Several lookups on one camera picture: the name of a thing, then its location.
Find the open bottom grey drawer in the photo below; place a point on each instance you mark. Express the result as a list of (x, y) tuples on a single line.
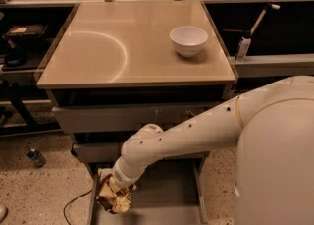
[(168, 193)]

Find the middle grey drawer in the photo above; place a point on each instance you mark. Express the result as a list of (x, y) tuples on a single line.
[(111, 151)]

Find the white ceramic bowl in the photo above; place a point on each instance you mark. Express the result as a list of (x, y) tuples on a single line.
[(188, 41)]

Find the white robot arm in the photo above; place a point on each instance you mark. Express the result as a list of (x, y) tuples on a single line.
[(272, 130)]

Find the brown yellow chip bag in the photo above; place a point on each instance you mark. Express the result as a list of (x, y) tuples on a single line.
[(104, 174)]

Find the small blue can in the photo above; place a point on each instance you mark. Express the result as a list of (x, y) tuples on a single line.
[(36, 157)]

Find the top grey drawer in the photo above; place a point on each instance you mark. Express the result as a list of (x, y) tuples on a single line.
[(129, 117)]

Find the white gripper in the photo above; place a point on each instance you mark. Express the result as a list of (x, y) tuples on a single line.
[(115, 175)]

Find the grey drawer cabinet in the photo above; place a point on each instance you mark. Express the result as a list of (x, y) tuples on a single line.
[(121, 53)]

